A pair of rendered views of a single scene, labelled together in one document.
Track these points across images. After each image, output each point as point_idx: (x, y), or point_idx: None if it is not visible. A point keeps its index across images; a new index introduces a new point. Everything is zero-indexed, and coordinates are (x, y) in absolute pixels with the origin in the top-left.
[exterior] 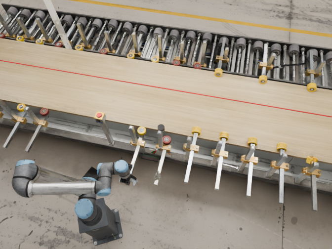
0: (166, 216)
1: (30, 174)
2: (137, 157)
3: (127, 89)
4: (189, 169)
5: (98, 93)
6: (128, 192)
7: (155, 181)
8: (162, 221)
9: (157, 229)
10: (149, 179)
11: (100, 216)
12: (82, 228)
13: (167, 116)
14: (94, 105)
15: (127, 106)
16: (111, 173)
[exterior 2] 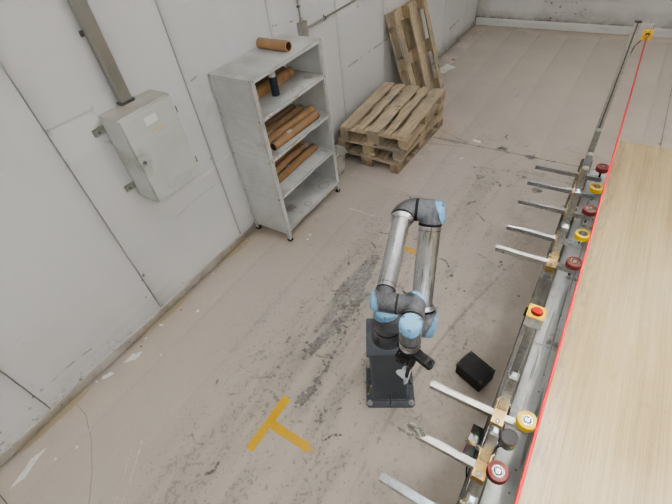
0: (380, 493)
1: (422, 216)
2: (466, 405)
3: (655, 412)
4: (406, 493)
5: (632, 349)
6: (440, 431)
7: (405, 424)
8: (374, 482)
9: (363, 468)
10: (461, 479)
11: (381, 343)
12: (372, 322)
13: (570, 494)
14: (594, 338)
15: (596, 402)
16: (402, 312)
